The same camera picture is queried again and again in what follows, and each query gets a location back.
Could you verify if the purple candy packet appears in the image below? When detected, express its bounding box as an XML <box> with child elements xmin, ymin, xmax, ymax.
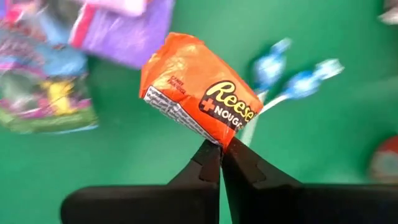
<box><xmin>68</xmin><ymin>0</ymin><xmax>175</xmax><ymax>70</ymax></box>

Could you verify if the red round wrapped candy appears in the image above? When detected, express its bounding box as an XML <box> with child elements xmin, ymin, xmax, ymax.
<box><xmin>368</xmin><ymin>136</ymin><xmax>398</xmax><ymax>185</ymax></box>

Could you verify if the zebra striped chocolate bar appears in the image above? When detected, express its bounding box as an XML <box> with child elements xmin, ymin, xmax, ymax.
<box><xmin>377</xmin><ymin>0</ymin><xmax>398</xmax><ymax>26</ymax></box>

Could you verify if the orange Reese's nougat packet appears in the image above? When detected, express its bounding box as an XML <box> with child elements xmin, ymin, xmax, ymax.
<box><xmin>139</xmin><ymin>32</ymin><xmax>264</xmax><ymax>152</ymax></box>

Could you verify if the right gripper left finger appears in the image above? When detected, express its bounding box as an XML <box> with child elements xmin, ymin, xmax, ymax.
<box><xmin>60</xmin><ymin>139</ymin><xmax>223</xmax><ymax>224</ymax></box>

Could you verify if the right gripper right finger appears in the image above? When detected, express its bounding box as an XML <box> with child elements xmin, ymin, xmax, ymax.
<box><xmin>221</xmin><ymin>136</ymin><xmax>398</xmax><ymax>224</ymax></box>

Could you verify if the blue candy packet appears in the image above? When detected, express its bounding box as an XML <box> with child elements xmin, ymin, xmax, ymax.
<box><xmin>0</xmin><ymin>27</ymin><xmax>99</xmax><ymax>135</ymax></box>

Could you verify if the blue lollipop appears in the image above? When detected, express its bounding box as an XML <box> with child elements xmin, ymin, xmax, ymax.
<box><xmin>251</xmin><ymin>37</ymin><xmax>293</xmax><ymax>103</ymax></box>
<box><xmin>241</xmin><ymin>58</ymin><xmax>345</xmax><ymax>147</ymax></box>

